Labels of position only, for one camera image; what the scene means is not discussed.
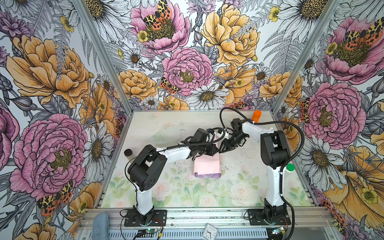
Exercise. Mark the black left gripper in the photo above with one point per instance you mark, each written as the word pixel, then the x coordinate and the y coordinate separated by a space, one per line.
pixel 211 151

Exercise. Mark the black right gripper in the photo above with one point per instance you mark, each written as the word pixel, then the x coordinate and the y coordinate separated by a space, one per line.
pixel 227 143

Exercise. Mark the purple and pink wrapping paper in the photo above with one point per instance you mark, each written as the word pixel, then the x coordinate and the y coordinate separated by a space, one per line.
pixel 208 165

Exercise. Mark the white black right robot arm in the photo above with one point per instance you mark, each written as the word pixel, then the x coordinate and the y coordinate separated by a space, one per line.
pixel 275 154

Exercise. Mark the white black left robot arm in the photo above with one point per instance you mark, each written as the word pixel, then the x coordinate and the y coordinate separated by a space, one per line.
pixel 145 169

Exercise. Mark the orange plastic bottle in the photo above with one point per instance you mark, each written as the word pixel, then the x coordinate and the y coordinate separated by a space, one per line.
pixel 256 116

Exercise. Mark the green round cap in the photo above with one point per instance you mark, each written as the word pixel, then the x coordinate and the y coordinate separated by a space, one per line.
pixel 290 167

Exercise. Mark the small jar with dark lid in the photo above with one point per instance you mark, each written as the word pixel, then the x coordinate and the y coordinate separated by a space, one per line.
pixel 128 153

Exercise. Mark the small white clock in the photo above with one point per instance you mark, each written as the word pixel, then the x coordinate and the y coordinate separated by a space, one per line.
pixel 210 232

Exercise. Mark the green circuit board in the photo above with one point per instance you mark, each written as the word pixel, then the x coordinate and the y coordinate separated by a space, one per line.
pixel 148 231

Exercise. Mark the grey cloth roll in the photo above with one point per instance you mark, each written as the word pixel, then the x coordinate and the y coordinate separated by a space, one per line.
pixel 101 227

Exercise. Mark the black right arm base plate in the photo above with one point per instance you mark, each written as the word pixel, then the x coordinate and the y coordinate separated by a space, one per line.
pixel 258 217

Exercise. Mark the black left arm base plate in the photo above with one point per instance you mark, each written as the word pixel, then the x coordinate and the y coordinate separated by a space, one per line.
pixel 154 218

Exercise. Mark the aluminium frame rail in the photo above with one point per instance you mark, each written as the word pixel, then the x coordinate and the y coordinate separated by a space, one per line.
pixel 310 223

